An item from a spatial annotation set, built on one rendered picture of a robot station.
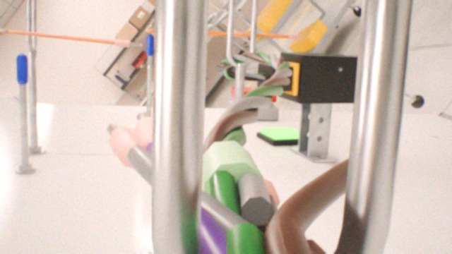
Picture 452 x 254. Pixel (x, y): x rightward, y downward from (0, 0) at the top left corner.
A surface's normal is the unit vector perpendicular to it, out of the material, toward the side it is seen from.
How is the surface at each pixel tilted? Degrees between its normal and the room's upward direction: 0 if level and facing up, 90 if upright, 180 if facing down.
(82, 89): 90
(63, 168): 53
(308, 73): 101
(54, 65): 90
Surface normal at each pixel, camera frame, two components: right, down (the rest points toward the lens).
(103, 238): 0.04, -0.98
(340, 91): 0.35, 0.19
